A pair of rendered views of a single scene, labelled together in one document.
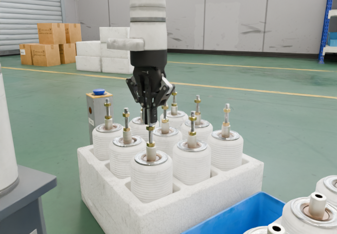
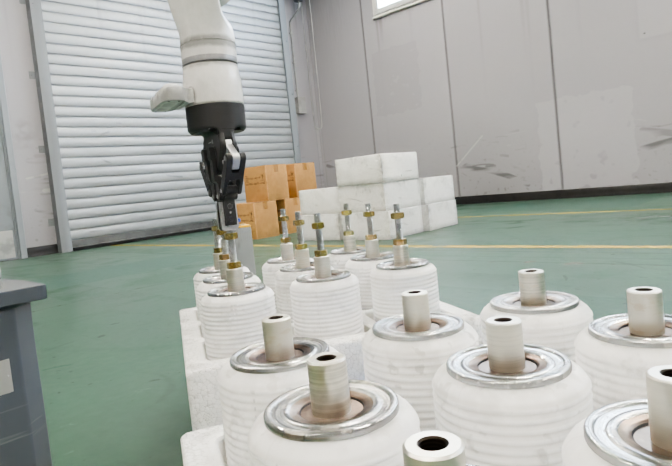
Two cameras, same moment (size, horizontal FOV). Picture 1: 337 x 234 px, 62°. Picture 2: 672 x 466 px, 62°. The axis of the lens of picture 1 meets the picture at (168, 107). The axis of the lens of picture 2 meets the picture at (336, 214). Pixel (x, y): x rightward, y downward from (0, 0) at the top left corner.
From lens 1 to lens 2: 0.37 m
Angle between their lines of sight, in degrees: 22
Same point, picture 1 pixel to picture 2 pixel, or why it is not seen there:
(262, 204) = not seen: hidden behind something
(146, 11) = (193, 48)
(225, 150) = (391, 288)
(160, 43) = (219, 92)
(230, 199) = not seen: hidden behind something
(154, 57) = (211, 114)
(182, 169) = (299, 316)
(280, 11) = not seen: outside the picture
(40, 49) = (246, 211)
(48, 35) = (260, 187)
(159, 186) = (237, 333)
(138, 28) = (187, 74)
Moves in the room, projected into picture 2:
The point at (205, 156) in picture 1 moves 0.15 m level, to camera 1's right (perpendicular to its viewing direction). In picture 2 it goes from (337, 290) to (454, 285)
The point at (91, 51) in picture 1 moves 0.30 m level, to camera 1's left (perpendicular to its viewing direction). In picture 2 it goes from (324, 204) to (284, 208)
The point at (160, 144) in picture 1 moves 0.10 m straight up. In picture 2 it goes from (286, 285) to (278, 219)
